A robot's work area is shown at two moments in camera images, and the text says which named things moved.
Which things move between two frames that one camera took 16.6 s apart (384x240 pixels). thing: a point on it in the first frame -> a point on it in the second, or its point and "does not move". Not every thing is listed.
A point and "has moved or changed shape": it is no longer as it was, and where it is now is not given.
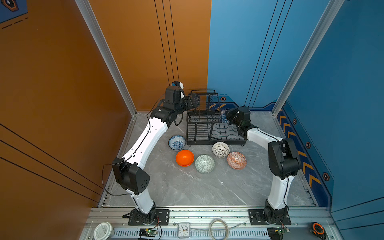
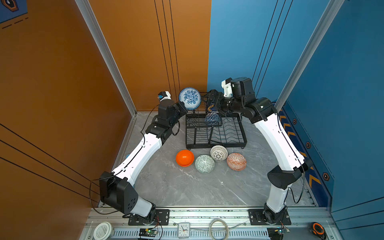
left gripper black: x=194 y=102 -> x=179 y=106
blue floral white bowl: x=177 y=142 has moved or changed shape
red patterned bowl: x=237 y=160 does not move
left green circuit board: x=147 y=232 does not move
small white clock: x=183 y=230 does not move
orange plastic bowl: x=184 y=158 does not move
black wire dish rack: x=208 y=124 does not move
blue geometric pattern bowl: x=223 y=116 -> x=213 y=118
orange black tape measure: x=317 y=230 does not move
